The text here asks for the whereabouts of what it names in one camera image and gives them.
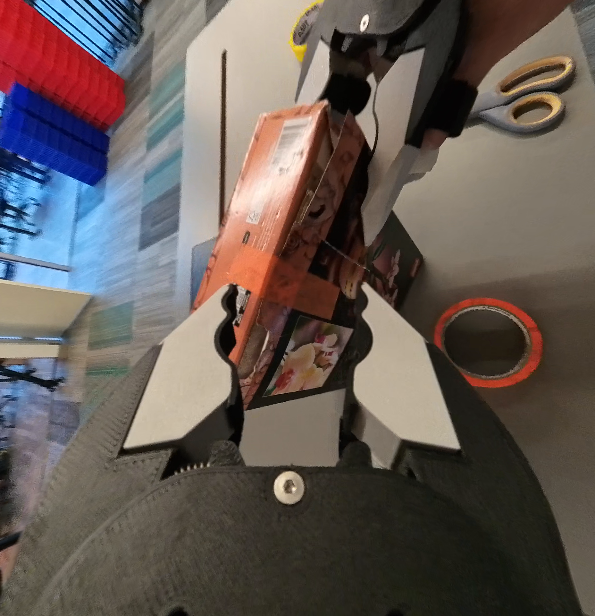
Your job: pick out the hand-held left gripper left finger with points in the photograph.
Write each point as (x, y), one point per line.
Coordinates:
(182, 390)

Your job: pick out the stack of red plastic bins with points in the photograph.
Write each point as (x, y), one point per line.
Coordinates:
(52, 57)

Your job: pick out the black tripod stand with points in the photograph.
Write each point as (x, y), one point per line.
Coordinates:
(42, 382)

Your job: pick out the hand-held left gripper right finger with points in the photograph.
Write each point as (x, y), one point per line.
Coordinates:
(403, 390)

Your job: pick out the black office chair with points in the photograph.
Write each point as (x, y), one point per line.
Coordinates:
(14, 211)

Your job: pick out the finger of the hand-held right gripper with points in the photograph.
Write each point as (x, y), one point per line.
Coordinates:
(314, 77)
(398, 110)

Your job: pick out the black orchid lego box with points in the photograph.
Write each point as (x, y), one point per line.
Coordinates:
(273, 192)

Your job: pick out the pale wooden desk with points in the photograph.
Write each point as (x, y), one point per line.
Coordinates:
(33, 308)

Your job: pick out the person's right hand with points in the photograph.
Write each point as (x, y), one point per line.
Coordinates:
(504, 33)

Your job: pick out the black metal railing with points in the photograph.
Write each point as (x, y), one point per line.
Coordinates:
(95, 24)

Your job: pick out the orange masking tape roll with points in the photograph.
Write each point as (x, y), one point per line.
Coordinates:
(535, 346)

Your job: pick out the yellow tape roll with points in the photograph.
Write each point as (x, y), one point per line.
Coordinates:
(297, 41)

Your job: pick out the stack of blue plastic bins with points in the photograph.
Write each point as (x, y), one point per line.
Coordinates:
(52, 134)

